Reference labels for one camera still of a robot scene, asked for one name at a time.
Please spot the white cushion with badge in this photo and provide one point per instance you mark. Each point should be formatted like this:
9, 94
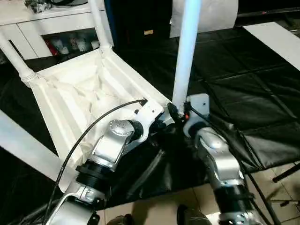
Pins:
211, 16

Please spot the white plastic table top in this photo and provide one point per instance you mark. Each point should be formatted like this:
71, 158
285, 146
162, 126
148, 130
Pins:
79, 89

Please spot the white flat board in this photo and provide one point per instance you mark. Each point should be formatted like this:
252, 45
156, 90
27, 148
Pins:
276, 42

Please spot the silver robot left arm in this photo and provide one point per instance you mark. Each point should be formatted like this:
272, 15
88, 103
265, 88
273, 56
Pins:
105, 154

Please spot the grey bag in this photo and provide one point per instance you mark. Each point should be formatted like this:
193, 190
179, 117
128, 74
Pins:
70, 2

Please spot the white cabinet with glass doors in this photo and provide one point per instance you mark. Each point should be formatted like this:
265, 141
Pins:
28, 21

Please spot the black cabinet with yellow label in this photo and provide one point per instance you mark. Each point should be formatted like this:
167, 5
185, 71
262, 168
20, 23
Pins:
136, 21

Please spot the black flat television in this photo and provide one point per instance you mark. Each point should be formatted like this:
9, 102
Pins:
267, 7

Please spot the cluster of small bottles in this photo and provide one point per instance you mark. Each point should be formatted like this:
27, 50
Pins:
70, 44

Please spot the white plastic table leg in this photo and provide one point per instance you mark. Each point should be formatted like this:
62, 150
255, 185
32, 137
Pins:
99, 23
16, 58
26, 145
186, 51

